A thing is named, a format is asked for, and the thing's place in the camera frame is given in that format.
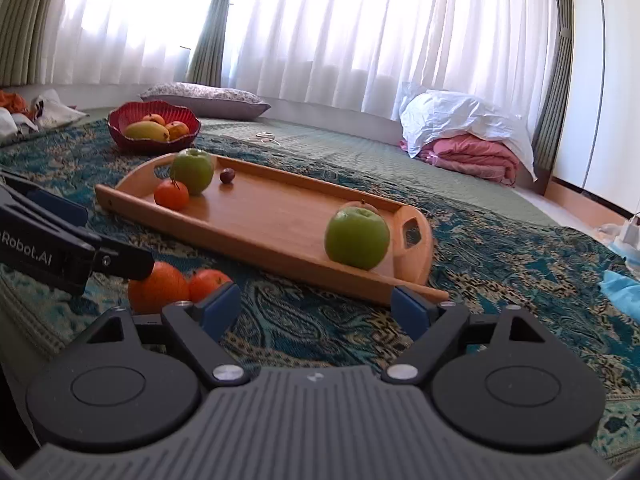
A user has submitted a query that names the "yellow mango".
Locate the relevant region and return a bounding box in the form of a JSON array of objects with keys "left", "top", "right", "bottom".
[{"left": 123, "top": 121, "right": 171, "bottom": 143}]

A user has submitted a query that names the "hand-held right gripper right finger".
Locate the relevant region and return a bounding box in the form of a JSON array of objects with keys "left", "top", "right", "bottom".
[{"left": 380, "top": 286, "right": 551, "bottom": 387}]

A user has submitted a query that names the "small green apple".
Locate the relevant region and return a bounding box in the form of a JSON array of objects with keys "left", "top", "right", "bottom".
[{"left": 169, "top": 148, "right": 215, "bottom": 196}]

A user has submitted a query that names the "white pillow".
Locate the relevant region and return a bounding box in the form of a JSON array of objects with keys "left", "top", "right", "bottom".
[{"left": 398, "top": 81, "right": 538, "bottom": 181}]

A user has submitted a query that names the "red scalloped bowl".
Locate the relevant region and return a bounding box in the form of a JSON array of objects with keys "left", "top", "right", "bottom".
[{"left": 107, "top": 100, "right": 202, "bottom": 155}]

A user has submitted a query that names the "light blue cloth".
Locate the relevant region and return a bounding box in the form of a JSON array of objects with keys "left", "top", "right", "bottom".
[{"left": 598, "top": 269, "right": 640, "bottom": 324}]

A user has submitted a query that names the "white paper bag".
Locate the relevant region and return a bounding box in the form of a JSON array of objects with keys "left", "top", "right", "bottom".
[{"left": 620, "top": 212, "right": 640, "bottom": 252}]

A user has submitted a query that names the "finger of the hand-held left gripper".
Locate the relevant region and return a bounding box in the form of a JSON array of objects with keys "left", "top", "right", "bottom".
[
  {"left": 0, "top": 169, "right": 90, "bottom": 229},
  {"left": 94, "top": 243, "right": 155, "bottom": 282}
]

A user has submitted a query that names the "green curtain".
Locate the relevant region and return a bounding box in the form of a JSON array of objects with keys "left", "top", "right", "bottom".
[
  {"left": 187, "top": 0, "right": 241, "bottom": 89},
  {"left": 532, "top": 0, "right": 576, "bottom": 182},
  {"left": 0, "top": 0, "right": 77, "bottom": 89}
]

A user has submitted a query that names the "white plastic bag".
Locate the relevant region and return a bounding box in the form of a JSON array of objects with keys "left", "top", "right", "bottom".
[{"left": 29, "top": 89, "right": 89, "bottom": 129}]

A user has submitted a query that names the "folded pink blanket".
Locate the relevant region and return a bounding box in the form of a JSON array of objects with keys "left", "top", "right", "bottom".
[{"left": 400, "top": 133, "right": 521, "bottom": 188}]

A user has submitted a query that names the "white wardrobe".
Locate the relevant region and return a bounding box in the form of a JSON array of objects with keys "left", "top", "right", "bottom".
[{"left": 550, "top": 0, "right": 640, "bottom": 222}]

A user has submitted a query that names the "green quilted bed cover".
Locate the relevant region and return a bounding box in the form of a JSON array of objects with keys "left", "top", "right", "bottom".
[{"left": 65, "top": 108, "right": 561, "bottom": 228}]

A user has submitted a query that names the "small tangerine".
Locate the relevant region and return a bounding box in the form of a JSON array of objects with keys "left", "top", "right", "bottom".
[{"left": 188, "top": 269, "right": 233, "bottom": 305}]

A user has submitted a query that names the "wooden tray with handles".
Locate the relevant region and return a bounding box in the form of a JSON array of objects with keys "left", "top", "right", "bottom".
[{"left": 95, "top": 152, "right": 450, "bottom": 307}]

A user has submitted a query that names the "white sheer curtain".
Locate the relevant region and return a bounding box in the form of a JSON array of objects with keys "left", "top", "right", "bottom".
[
  {"left": 220, "top": 0, "right": 559, "bottom": 127},
  {"left": 45, "top": 0, "right": 223, "bottom": 87}
]

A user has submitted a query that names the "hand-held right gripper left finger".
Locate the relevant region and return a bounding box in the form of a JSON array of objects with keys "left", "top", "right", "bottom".
[{"left": 64, "top": 281, "right": 251, "bottom": 389}]

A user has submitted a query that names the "floral grey pillow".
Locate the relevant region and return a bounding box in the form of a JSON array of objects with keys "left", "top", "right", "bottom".
[{"left": 140, "top": 82, "right": 272, "bottom": 122}]

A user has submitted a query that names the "large green apple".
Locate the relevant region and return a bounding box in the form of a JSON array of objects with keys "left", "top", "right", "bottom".
[{"left": 324, "top": 207, "right": 391, "bottom": 271}]

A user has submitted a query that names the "large orange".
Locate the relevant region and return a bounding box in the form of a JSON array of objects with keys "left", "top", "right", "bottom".
[{"left": 340, "top": 200, "right": 383, "bottom": 217}]

